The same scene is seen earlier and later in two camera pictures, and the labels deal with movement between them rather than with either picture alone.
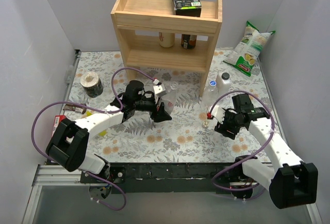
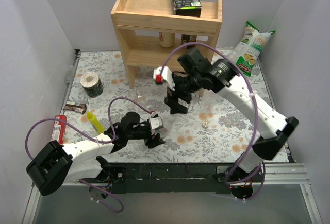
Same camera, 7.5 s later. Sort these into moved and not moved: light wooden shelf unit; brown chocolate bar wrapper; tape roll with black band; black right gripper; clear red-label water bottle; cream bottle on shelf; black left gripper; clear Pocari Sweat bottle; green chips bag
Moved: black right gripper; clear red-label water bottle; black left gripper
Not moved: brown chocolate bar wrapper; green chips bag; tape roll with black band; cream bottle on shelf; light wooden shelf unit; clear Pocari Sweat bottle
